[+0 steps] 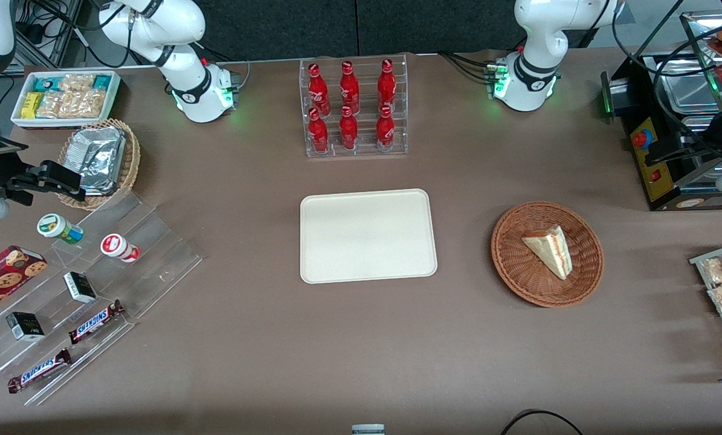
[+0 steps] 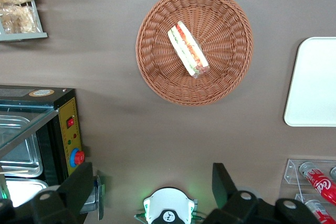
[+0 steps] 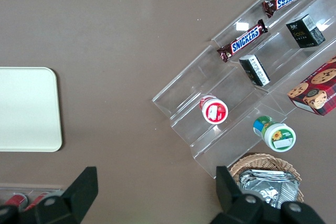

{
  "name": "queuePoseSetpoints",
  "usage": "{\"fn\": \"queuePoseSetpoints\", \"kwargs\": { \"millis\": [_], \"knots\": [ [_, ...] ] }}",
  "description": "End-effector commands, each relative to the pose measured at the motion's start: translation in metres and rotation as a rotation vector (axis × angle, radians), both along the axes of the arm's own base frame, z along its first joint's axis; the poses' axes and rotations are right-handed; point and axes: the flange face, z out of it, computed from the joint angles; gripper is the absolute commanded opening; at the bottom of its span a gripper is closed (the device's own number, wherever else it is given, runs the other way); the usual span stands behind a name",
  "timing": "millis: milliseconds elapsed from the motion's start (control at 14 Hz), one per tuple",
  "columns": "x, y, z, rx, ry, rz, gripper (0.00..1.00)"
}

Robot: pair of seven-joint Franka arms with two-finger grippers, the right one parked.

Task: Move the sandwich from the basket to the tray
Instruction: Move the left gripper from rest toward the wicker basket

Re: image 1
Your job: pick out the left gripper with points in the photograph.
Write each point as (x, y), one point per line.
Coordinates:
(721, 128)

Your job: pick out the triangular sandwich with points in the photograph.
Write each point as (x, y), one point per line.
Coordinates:
(551, 248)

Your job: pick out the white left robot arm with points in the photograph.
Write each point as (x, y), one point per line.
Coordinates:
(533, 84)

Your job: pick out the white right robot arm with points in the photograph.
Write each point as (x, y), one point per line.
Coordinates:
(185, 24)

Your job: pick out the light wicker basket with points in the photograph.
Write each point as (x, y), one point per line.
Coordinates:
(130, 163)

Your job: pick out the tray of packaged snacks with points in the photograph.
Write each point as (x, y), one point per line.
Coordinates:
(699, 261)

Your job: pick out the brown wicker basket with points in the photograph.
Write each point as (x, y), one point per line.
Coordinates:
(518, 272)

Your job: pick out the cream plastic tray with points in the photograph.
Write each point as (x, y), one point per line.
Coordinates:
(367, 235)

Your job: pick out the black yellow control box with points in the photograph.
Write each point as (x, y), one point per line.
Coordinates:
(654, 175)

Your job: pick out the green lid yogurt cup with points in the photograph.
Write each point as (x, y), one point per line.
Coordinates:
(55, 226)

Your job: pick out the black glass food warmer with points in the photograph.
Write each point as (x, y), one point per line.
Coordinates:
(687, 90)

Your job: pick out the silver foil packs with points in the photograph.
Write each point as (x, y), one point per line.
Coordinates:
(98, 158)

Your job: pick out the white rectangular snack bin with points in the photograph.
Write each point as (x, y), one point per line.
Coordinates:
(17, 118)

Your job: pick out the yellow snack pack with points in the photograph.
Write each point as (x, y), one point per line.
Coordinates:
(31, 105)

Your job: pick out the clear rice cracker bag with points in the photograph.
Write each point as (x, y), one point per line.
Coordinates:
(70, 104)
(77, 83)

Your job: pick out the red lid yogurt cup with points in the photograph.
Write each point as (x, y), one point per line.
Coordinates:
(116, 246)

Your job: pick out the red plaid cookie box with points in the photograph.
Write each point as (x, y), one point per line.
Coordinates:
(4, 278)

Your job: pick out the teal snack pack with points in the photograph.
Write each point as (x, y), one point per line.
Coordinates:
(101, 82)
(48, 83)

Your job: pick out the small black carton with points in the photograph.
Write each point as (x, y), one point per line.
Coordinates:
(80, 287)
(25, 326)

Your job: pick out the clear acrylic step display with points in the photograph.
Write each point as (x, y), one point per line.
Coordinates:
(155, 241)

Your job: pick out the Snickers bar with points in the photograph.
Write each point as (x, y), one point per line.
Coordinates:
(95, 322)
(39, 370)

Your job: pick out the red cola bottle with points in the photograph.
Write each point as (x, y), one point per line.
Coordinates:
(385, 130)
(317, 87)
(318, 133)
(348, 130)
(349, 84)
(386, 81)

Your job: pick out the clear acrylic bottle rack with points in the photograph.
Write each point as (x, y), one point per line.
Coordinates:
(367, 148)

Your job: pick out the grey object at edge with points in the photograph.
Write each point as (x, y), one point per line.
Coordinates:
(368, 429)

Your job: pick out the aluminium frame post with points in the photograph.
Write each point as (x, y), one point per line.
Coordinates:
(52, 36)

